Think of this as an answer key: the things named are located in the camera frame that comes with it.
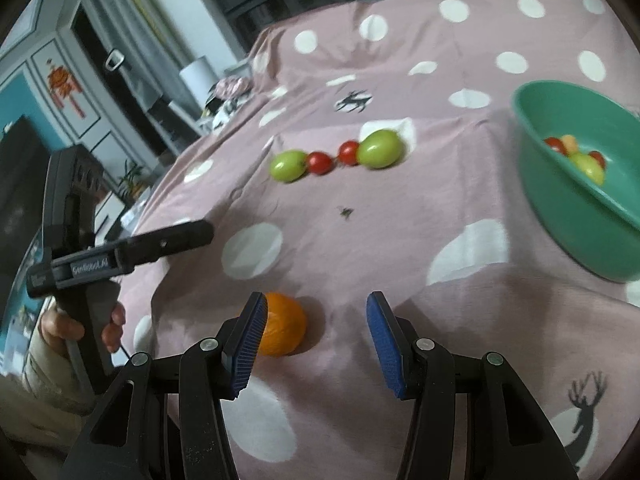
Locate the grey curtain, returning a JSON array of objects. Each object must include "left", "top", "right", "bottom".
[{"left": 100, "top": 0, "right": 251, "bottom": 111}]

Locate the grey cabinet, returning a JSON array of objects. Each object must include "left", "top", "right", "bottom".
[{"left": 0, "top": 0, "right": 211, "bottom": 211}]

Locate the pink polka-dot blanket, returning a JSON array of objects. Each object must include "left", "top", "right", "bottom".
[{"left": 117, "top": 0, "right": 640, "bottom": 480}]

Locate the green plastic basin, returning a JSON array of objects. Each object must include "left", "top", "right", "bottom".
[{"left": 511, "top": 80, "right": 640, "bottom": 283}]

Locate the potted plant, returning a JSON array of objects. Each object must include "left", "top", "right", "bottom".
[{"left": 117, "top": 159, "right": 151, "bottom": 201}]

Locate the green tomato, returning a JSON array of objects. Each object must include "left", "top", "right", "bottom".
[
  {"left": 270, "top": 150, "right": 307, "bottom": 182},
  {"left": 355, "top": 129, "right": 404, "bottom": 169},
  {"left": 569, "top": 153, "right": 606, "bottom": 186}
]

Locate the black television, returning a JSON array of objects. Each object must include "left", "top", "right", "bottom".
[{"left": 0, "top": 115, "right": 51, "bottom": 321}]

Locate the white paper roll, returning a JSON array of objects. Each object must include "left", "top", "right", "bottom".
[{"left": 179, "top": 56, "right": 221, "bottom": 106}]

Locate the white printed bag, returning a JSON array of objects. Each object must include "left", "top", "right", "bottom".
[{"left": 202, "top": 95, "right": 251, "bottom": 131}]

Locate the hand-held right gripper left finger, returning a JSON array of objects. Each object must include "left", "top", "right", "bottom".
[{"left": 60, "top": 291, "right": 269, "bottom": 480}]

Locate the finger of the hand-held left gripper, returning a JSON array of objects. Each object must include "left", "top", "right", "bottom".
[{"left": 116, "top": 219, "right": 216, "bottom": 276}]

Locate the red hanging ornament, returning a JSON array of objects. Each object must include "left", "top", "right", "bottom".
[{"left": 46, "top": 57, "right": 86, "bottom": 121}]

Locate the orange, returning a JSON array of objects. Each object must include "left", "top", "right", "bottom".
[{"left": 256, "top": 292, "right": 308, "bottom": 357}]

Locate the person's left forearm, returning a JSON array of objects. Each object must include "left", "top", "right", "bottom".
[{"left": 20, "top": 340, "right": 101, "bottom": 441}]

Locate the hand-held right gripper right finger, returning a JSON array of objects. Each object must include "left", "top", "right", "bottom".
[{"left": 366, "top": 291, "right": 581, "bottom": 480}]

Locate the pile of clothes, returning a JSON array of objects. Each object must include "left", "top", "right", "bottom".
[{"left": 207, "top": 75, "right": 253, "bottom": 111}]

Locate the person's left hand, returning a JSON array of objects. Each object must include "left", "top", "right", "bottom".
[{"left": 39, "top": 302, "right": 127, "bottom": 356}]

